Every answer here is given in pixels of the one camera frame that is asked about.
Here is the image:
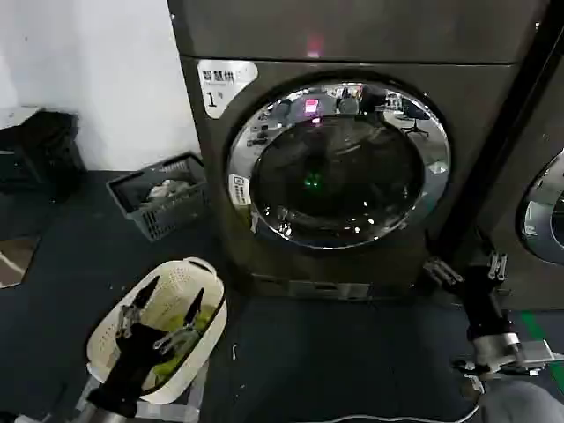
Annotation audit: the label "yellow-green cloth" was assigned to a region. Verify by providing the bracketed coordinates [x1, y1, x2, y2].
[148, 302, 222, 390]

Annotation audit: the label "grey dryer with number label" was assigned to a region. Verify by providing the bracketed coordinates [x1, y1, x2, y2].
[166, 0, 544, 306]

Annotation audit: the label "round glass door chrome rim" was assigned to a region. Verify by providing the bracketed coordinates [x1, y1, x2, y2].
[226, 70, 453, 253]

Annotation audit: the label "grey slatted plastic crate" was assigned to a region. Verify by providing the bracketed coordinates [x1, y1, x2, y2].
[105, 152, 213, 243]

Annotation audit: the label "white number label sticker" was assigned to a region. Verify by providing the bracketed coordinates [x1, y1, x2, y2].
[195, 58, 259, 121]

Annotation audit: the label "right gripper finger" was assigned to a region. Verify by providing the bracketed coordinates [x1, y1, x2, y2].
[486, 249, 508, 282]
[422, 258, 464, 288]

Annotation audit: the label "pale clothes in crate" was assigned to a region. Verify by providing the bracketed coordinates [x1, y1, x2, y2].
[144, 175, 196, 203]

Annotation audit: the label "white cable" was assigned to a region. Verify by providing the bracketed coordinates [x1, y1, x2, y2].
[456, 390, 485, 423]

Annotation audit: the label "grey dryer without label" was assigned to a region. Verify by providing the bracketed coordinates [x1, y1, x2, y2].
[478, 0, 564, 310]

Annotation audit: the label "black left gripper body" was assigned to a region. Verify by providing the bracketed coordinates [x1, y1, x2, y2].
[87, 323, 166, 418]

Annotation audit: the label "white perforated laundry basket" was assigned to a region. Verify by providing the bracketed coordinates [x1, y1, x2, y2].
[85, 258, 229, 406]

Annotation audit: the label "round glass dryer door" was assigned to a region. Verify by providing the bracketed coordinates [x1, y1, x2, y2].
[515, 148, 564, 275]

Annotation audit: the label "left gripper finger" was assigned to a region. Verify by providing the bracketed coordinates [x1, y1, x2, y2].
[117, 276, 160, 339]
[153, 287, 205, 354]

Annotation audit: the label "brown cardboard sheet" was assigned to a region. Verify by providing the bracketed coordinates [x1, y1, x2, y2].
[0, 236, 41, 290]

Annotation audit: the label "white sheet on crate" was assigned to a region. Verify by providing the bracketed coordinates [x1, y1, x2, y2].
[0, 103, 46, 131]

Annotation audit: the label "small white door sticker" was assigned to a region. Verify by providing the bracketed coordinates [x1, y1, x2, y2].
[228, 172, 253, 208]

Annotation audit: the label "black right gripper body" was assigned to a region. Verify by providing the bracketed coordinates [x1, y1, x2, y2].
[461, 263, 516, 344]

